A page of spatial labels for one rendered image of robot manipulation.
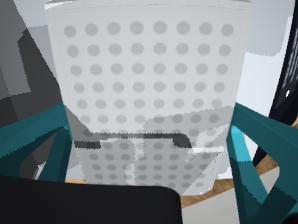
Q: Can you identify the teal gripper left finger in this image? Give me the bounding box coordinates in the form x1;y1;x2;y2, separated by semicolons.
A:
0;102;73;182

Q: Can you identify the grey well plate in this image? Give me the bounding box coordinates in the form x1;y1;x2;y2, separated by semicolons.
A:
45;0;253;196

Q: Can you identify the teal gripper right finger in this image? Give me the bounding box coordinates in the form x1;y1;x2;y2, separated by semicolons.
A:
226;102;298;224

